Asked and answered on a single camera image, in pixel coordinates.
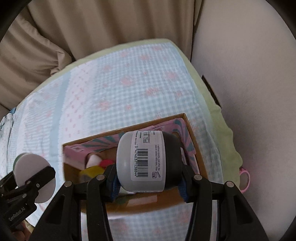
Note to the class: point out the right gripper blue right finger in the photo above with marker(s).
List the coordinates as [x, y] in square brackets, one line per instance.
[219, 211]

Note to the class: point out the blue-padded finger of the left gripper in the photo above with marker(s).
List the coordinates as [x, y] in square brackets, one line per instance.
[37, 179]

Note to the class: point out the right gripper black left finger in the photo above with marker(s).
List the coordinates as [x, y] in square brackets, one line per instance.
[62, 218]

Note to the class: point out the green label white jar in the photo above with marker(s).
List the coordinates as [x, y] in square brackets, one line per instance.
[30, 160]

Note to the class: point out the yellow tape roll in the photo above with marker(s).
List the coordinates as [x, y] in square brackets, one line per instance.
[89, 173]

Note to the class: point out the white earbuds case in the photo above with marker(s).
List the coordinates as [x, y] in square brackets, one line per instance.
[93, 160]

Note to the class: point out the red round lid jar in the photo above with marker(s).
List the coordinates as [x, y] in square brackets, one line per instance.
[105, 163]

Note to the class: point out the grey bottle black cap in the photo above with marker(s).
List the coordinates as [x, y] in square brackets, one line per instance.
[149, 161]

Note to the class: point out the person's left hand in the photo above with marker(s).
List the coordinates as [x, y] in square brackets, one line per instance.
[22, 233]

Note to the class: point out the pink cardboard box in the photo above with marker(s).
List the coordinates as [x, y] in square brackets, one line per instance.
[76, 154]

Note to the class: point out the light blue rumpled blanket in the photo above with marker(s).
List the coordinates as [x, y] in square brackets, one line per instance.
[7, 124]

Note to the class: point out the blue checked bed sheet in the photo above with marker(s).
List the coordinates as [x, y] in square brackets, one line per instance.
[108, 90]

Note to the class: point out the beige curtain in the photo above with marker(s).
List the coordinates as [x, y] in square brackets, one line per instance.
[46, 36]

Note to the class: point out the pink ring toy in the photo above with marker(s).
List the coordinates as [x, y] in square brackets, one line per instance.
[245, 179]

